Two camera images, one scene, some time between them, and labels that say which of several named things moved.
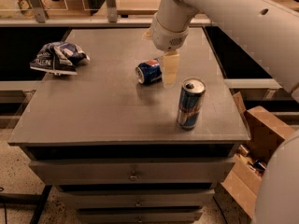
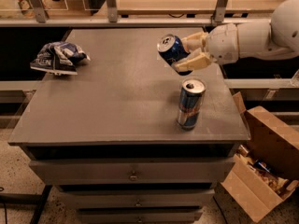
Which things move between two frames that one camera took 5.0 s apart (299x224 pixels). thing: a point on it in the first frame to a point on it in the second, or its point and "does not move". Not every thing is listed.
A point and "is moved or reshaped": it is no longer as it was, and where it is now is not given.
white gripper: x=166 y=36 to x=221 y=43
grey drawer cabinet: x=112 y=146 does not move
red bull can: x=192 y=97 does not move
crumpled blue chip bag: x=59 y=58 does not move
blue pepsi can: x=149 y=72 is moved or reshaped
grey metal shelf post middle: x=111 y=2 does not move
